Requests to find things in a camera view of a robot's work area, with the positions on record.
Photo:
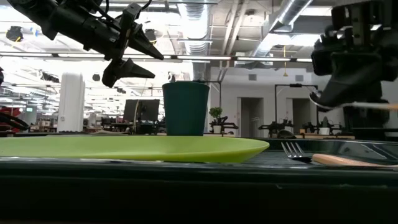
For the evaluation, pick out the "red machine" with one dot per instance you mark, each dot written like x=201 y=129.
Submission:
x=7 y=110

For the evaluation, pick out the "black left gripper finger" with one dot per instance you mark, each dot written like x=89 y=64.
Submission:
x=119 y=71
x=143 y=42

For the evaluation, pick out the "green exit sign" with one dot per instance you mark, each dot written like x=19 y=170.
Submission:
x=29 y=109

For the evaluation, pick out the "black tray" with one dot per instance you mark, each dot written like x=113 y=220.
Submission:
x=199 y=193

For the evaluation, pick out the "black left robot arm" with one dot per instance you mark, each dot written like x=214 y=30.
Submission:
x=53 y=15

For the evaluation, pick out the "leafy plant in white pot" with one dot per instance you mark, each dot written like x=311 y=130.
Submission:
x=216 y=119

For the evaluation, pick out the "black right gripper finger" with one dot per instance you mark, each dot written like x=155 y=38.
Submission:
x=354 y=81
x=367 y=118

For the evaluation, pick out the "black ceiling device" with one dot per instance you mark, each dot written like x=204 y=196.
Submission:
x=14 y=33
x=152 y=34

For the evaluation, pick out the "dark teal cup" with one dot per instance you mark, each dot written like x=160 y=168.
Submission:
x=186 y=109

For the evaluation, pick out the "wooden background table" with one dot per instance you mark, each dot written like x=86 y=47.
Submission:
x=323 y=136

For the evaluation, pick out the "black computer monitor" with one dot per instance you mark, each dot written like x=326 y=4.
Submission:
x=146 y=109

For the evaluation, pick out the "black background robot arm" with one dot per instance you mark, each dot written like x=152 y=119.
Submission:
x=228 y=126
x=14 y=123
x=273 y=127

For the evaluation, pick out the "white round pillar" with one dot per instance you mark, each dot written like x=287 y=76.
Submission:
x=71 y=102

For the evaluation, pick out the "cactus in white pot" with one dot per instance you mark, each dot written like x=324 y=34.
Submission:
x=324 y=127

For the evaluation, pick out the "lime green plate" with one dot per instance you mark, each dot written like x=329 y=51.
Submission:
x=124 y=148

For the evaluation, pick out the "silver ventilation duct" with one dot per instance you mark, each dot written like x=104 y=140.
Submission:
x=194 y=25

